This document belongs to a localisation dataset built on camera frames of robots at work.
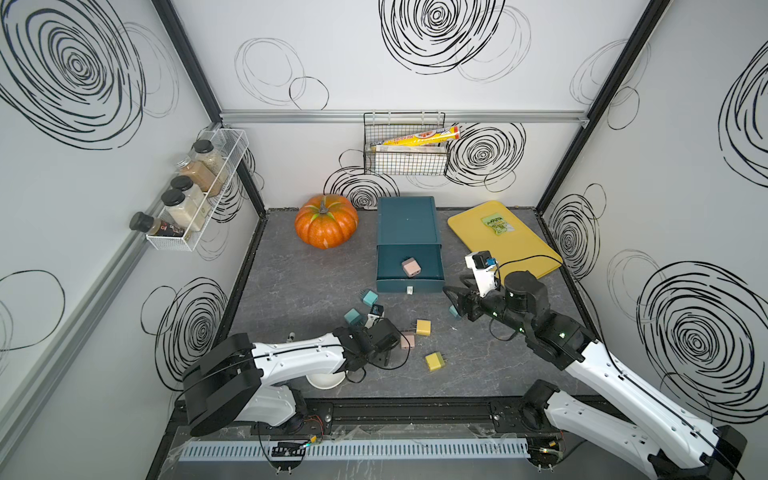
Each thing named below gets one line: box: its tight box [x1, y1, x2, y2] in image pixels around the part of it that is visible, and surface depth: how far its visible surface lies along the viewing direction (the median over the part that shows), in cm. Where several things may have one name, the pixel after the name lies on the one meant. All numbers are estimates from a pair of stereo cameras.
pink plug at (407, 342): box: [400, 335, 415, 350], surface depth 87 cm
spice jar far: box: [188, 139, 231, 184], surface depth 77 cm
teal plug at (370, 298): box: [361, 289, 379, 307], surface depth 96 cm
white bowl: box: [306, 371, 346, 390], surface depth 77 cm
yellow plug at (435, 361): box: [425, 352, 445, 371], surface depth 82 cm
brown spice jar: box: [176, 158, 221, 197], surface depth 74 cm
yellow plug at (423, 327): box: [415, 319, 432, 337], surface depth 88 cm
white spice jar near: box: [161, 189, 205, 232], surface depth 67 cm
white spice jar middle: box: [170, 175, 212, 217], surface depth 69 cm
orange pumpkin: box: [295, 194, 359, 250], surface depth 103 cm
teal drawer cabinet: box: [376, 196, 445, 295], surface depth 86 cm
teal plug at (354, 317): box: [343, 308, 364, 326], surface depth 91 cm
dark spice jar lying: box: [129, 211, 185, 237], surface depth 62 cm
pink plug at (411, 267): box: [401, 257, 421, 278], surface depth 84 cm
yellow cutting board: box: [447, 200, 563, 281], surface depth 115 cm
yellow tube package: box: [370, 126, 461, 148], surface depth 88 cm
